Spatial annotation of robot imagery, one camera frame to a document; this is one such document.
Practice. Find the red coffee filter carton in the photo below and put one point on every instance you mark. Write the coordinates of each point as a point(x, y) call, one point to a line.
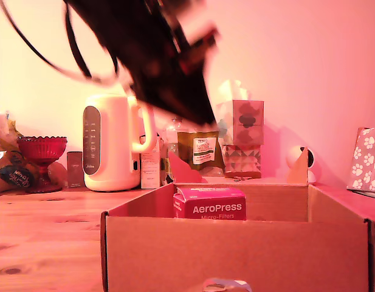
point(210, 207)

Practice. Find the tissue box with tissue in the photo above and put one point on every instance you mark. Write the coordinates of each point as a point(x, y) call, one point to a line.
point(248, 121)

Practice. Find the white printed carton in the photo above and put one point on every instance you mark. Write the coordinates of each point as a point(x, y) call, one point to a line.
point(150, 170)

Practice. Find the triangle patterned tissue box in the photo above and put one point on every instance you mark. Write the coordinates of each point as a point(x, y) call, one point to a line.
point(242, 161)

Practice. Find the small brown box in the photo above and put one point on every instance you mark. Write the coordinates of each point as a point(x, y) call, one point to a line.
point(74, 170)

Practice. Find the open cardboard box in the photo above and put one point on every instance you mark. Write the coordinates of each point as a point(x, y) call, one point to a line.
point(236, 252)

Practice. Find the clear plastic water bottle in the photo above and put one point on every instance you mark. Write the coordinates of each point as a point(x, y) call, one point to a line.
point(172, 140)

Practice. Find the green labelled pouch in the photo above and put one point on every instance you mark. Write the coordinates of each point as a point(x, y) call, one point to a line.
point(205, 150)

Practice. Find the white electric kettle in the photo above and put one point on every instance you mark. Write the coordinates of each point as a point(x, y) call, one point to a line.
point(114, 146)

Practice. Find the red glass footed bowl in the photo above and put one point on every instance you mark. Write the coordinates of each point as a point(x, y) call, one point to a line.
point(42, 149)

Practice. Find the crinkled snack bag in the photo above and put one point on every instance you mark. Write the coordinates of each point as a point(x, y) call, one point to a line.
point(5, 170)

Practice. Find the paw print bag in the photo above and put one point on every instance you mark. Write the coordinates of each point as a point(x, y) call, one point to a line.
point(368, 161)

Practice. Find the small white round camera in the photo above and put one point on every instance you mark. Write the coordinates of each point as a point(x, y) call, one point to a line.
point(293, 158)

